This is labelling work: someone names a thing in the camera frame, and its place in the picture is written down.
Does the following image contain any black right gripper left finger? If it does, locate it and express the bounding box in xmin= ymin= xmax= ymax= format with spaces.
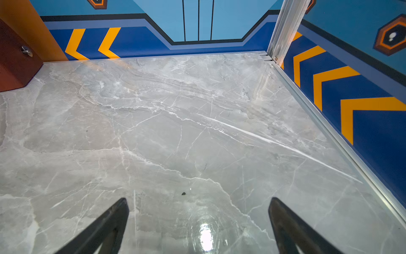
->
xmin=57 ymin=198 xmax=129 ymax=254

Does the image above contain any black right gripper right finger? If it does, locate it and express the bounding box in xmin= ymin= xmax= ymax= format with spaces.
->
xmin=268 ymin=197 xmax=341 ymax=254

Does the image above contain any red wooden metronome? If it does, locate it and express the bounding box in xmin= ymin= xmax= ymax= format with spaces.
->
xmin=1 ymin=21 xmax=43 ymax=92

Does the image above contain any aluminium corner post right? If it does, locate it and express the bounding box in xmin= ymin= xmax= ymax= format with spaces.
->
xmin=267 ymin=0 xmax=311 ymax=67

